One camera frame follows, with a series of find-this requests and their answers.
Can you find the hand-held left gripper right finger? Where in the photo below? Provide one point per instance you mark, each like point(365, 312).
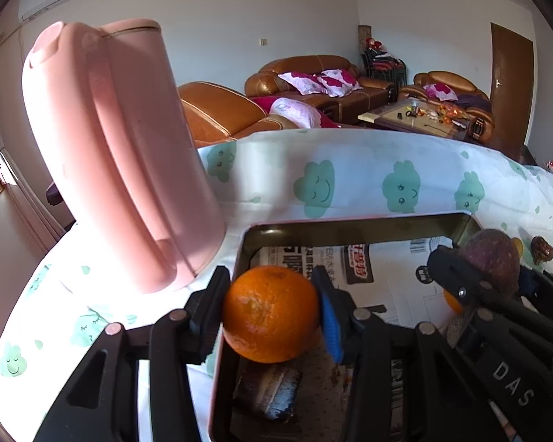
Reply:
point(334, 327)

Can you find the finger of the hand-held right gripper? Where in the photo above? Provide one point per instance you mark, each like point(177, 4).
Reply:
point(461, 281)
point(534, 281)

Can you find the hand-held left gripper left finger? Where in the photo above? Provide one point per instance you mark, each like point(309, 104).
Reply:
point(207, 322)

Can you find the purple passion fruit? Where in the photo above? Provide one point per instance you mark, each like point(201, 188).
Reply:
point(493, 258)

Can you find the large orange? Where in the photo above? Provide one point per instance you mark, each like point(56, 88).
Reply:
point(267, 313)

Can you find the pink tin box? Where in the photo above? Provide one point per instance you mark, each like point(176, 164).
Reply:
point(373, 230)

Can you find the medium orange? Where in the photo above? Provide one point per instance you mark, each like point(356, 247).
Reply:
point(452, 304)

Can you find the small brown fruit on cloth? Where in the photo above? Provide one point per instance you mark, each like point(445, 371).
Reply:
point(541, 248)

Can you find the small round yellow-green fruit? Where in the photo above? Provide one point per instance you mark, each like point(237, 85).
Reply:
point(517, 244)

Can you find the printed paper liner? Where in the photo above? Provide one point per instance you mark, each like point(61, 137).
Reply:
point(396, 276)

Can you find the chocolate cream cake roll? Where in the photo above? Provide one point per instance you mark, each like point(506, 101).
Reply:
point(267, 391)

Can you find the white green cloud tablecloth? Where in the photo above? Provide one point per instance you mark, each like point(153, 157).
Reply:
point(350, 184)

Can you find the wooden coffee table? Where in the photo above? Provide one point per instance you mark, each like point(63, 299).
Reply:
point(396, 119)

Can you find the purple cloth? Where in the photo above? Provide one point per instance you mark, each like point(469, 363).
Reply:
point(472, 100)

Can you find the floral pink white pillow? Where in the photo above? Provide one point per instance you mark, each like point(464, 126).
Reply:
point(440, 91)
point(300, 84)
point(338, 80)

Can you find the brown wooden door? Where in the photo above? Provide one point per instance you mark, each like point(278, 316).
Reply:
point(511, 87)

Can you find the pink kettle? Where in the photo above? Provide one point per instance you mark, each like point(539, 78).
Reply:
point(110, 147)

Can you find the brown leather armchair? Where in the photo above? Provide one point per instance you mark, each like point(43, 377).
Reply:
point(451, 80)
point(221, 110)

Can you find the stacked dark chairs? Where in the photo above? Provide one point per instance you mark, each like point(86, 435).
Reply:
point(382, 66)

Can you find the red plush item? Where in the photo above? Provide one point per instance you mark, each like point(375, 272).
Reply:
point(374, 43)

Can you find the long brown leather sofa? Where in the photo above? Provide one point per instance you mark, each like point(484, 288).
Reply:
point(318, 62)

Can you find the tall patterned roll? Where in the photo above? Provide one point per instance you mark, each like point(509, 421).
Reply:
point(363, 37)

